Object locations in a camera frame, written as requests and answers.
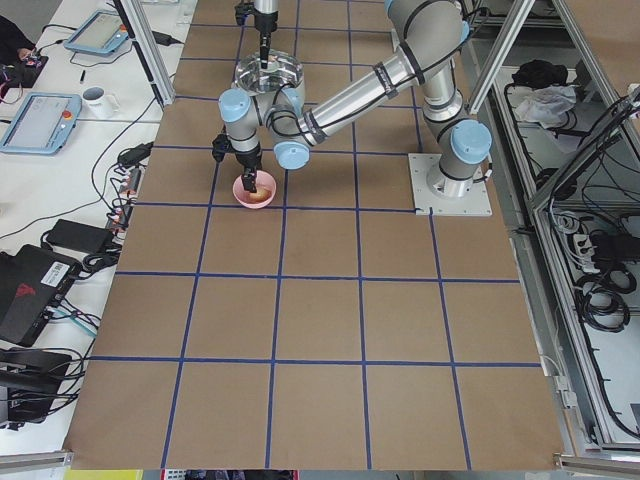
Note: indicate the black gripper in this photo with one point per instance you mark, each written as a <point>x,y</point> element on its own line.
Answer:
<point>248,159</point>
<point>264,23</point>

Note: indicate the beige egg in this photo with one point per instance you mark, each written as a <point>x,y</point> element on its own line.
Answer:
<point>261,194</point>

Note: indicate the glass pot lid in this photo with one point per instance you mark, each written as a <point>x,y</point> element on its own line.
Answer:
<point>283,69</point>

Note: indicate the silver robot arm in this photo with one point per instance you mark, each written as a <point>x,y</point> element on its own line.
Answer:
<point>266,6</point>
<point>429,32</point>

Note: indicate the pale green steel pot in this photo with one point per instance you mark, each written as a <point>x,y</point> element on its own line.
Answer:
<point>283,95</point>

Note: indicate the pink plastic bowl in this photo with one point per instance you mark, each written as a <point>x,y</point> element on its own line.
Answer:
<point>264,180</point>

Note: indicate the far blue teach pendant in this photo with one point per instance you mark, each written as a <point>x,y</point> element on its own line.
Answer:
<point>101,34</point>

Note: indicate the blue teach pendant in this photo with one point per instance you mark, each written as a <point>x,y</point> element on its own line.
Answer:
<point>101,34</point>
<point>42,124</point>

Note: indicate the white mug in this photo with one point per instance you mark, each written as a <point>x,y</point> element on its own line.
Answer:
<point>102,104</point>

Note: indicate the black power adapter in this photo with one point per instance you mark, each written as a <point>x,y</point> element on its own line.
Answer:
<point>79,237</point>

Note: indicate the near blue teach pendant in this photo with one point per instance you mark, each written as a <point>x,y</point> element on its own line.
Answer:
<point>42,124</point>

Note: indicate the black laptop computer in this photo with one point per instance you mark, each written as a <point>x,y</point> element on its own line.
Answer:
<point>31,281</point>

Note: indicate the aluminium frame post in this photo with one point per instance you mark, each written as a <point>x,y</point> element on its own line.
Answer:
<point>139,30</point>

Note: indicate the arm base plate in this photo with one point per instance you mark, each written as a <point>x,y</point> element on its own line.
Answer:
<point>436,194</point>

